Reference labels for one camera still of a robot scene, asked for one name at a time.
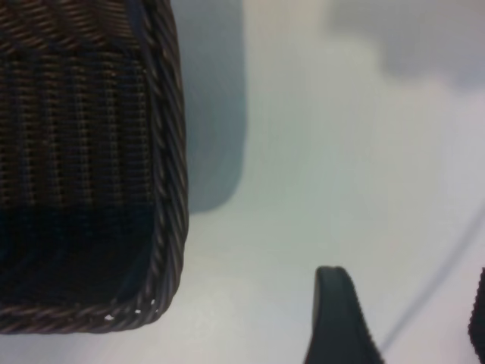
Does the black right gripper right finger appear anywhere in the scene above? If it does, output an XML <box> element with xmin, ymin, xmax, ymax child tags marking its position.
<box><xmin>467</xmin><ymin>267</ymin><xmax>485</xmax><ymax>357</ymax></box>

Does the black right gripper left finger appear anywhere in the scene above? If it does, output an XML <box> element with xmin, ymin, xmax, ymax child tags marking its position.
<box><xmin>301</xmin><ymin>265</ymin><xmax>384</xmax><ymax>364</ymax></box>

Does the dark brown woven wicker basket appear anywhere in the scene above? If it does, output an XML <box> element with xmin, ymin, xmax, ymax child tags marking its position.
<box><xmin>0</xmin><ymin>0</ymin><xmax>189</xmax><ymax>335</ymax></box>

